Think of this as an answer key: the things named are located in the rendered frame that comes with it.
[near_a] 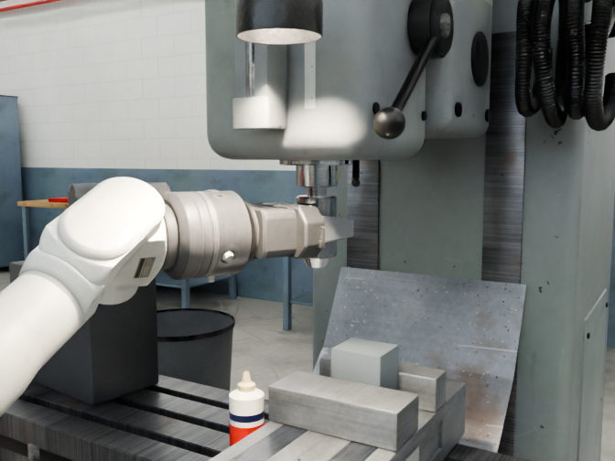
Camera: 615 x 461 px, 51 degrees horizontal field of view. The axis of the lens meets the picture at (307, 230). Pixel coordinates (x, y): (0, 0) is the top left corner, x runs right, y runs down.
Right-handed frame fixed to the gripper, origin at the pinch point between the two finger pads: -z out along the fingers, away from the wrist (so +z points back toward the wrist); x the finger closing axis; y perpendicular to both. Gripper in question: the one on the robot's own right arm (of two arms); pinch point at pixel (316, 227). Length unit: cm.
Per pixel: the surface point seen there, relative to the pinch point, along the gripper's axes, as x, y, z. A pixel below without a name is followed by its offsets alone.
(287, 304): 345, 101, -215
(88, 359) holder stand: 30.5, 20.7, 18.1
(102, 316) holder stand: 30.5, 14.7, 15.9
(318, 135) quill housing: -8.6, -10.0, 5.9
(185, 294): 437, 105, -172
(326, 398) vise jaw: -9.1, 16.5, 5.0
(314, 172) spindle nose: -1.8, -6.3, 1.6
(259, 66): -6.4, -16.5, 11.2
